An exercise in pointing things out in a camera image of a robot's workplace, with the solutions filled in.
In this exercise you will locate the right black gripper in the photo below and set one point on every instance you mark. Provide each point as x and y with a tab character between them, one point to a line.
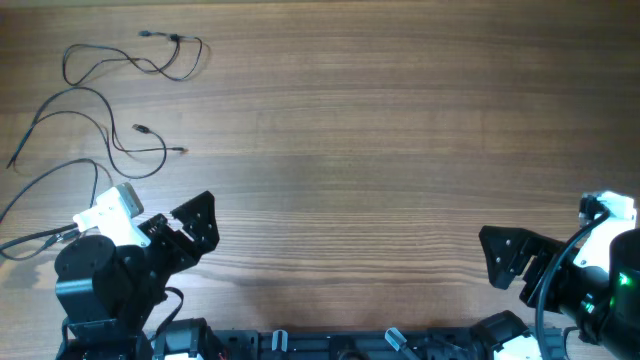
517	248

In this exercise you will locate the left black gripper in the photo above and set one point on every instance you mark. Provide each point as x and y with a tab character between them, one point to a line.
205	237

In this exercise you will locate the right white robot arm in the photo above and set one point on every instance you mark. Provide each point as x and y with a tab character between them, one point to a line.
603	301

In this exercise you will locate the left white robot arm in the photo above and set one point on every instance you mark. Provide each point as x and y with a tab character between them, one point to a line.
109	290

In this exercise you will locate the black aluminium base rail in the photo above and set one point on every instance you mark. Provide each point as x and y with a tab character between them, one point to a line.
498	337

